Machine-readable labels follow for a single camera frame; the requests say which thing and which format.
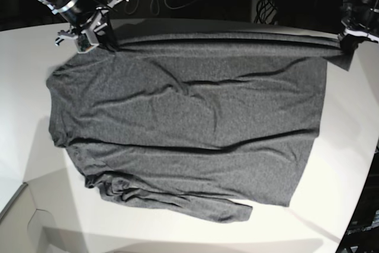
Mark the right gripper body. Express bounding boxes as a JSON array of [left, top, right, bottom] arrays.
[[55, 0, 129, 47]]

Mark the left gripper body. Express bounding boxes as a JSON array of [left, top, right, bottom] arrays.
[[338, 28, 378, 53]]

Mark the grey t-shirt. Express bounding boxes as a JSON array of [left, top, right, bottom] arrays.
[[46, 33, 352, 223]]

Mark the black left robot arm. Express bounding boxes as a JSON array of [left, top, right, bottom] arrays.
[[338, 0, 378, 54]]

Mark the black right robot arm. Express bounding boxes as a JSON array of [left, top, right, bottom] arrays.
[[37, 0, 129, 53]]

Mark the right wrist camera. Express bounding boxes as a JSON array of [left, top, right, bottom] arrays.
[[75, 34, 99, 54]]

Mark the black cable bundle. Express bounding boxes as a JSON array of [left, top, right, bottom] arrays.
[[256, 0, 279, 24]]

